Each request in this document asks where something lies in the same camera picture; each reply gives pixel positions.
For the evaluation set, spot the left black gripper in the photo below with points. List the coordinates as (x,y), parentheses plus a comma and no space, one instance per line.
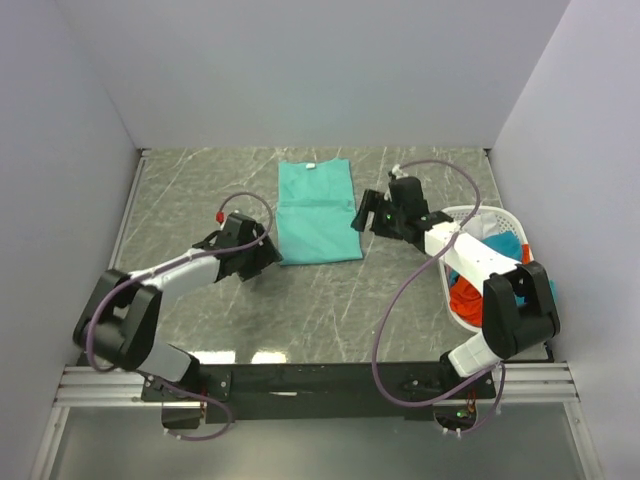
(266,255)

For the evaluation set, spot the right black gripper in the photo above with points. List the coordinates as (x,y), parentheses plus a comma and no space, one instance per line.
(373,201)

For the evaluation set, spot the turquoise t-shirt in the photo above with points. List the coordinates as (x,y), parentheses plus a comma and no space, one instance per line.
(315,208)

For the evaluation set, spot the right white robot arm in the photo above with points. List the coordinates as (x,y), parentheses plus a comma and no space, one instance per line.
(518,306)

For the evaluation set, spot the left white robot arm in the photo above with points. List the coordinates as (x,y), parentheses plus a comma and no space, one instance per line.
(120,319)

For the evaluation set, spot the white garment in basket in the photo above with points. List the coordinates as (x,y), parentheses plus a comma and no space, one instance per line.
(483,226)

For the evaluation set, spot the white plastic laundry basket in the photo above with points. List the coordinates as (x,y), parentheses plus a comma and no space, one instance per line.
(464,303)

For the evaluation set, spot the blue t-shirt in basket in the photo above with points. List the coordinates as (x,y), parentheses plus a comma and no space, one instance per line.
(505,247)

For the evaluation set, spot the black base bar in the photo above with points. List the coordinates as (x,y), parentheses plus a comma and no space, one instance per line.
(325,391)

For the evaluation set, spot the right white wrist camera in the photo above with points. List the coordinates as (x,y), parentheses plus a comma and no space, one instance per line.
(397,173)

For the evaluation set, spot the aluminium frame rail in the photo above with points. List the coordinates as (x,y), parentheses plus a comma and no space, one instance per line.
(81,387)

